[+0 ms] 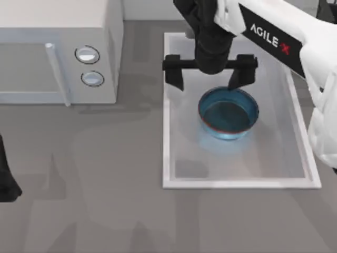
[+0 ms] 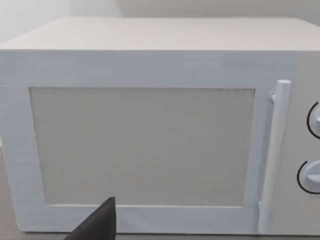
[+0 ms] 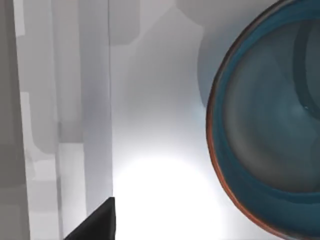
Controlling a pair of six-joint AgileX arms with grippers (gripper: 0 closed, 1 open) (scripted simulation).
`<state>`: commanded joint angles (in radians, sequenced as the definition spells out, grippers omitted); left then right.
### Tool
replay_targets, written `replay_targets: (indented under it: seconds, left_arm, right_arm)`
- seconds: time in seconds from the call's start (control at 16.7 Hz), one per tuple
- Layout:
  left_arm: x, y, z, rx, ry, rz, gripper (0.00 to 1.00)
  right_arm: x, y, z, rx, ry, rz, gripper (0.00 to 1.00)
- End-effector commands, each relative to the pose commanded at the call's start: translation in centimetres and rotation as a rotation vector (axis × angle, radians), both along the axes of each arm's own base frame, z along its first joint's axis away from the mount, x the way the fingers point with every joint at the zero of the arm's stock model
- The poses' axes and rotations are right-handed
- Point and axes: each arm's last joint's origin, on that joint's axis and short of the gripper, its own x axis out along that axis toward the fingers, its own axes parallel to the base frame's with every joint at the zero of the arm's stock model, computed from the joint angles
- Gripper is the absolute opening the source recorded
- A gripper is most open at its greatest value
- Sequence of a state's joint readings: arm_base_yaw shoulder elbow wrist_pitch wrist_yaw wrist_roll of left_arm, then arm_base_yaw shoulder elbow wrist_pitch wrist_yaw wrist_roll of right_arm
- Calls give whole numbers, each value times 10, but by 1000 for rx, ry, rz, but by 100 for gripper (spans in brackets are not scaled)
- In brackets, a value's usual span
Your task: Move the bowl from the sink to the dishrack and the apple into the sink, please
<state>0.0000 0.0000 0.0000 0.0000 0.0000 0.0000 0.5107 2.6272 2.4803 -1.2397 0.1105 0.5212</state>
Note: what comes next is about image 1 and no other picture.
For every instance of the pale microwave oven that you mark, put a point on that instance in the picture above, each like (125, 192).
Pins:
(34, 34)

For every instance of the small microwave knob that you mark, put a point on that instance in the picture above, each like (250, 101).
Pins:
(92, 78)

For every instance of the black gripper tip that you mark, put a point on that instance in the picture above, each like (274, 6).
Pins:
(6, 179)

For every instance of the large microwave knob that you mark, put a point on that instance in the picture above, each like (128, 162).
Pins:
(87, 54)

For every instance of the blue bowl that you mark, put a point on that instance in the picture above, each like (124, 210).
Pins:
(228, 113)

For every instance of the white sink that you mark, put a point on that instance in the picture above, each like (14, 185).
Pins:
(263, 158)

